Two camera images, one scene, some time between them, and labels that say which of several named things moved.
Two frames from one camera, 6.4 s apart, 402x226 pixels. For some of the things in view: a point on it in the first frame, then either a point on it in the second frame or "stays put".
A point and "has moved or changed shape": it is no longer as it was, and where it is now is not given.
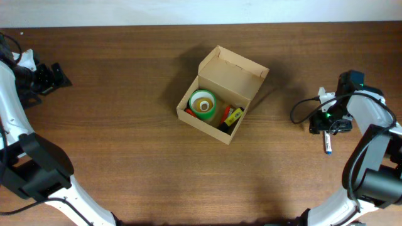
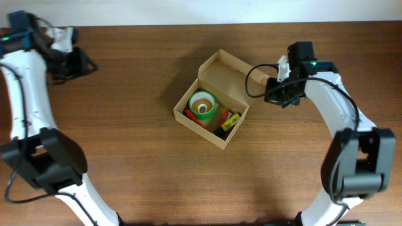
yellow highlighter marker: (233, 117) has moved or changed shape
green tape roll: (202, 93) stays put
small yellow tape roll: (197, 104) stays put
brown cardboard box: (233, 78) has moved or changed shape
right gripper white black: (317, 123) → (271, 96)
